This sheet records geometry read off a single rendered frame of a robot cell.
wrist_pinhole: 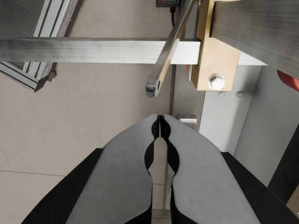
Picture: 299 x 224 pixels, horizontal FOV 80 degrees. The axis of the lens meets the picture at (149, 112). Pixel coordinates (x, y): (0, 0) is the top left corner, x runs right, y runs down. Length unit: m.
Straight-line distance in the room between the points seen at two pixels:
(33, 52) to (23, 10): 0.78
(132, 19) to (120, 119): 0.66
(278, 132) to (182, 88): 0.24
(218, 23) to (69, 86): 1.19
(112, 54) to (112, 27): 0.88
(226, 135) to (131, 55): 0.47
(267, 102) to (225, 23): 0.37
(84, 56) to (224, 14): 0.18
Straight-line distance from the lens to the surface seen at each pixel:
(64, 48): 0.28
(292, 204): 0.48
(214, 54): 0.25
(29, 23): 1.08
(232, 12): 0.19
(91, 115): 1.38
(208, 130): 0.62
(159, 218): 0.33
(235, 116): 0.62
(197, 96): 0.46
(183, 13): 0.18
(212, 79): 0.26
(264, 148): 0.56
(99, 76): 1.23
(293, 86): 0.27
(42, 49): 0.30
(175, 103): 0.46
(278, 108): 0.51
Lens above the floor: 1.11
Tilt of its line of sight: 60 degrees down
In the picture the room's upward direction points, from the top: 175 degrees counter-clockwise
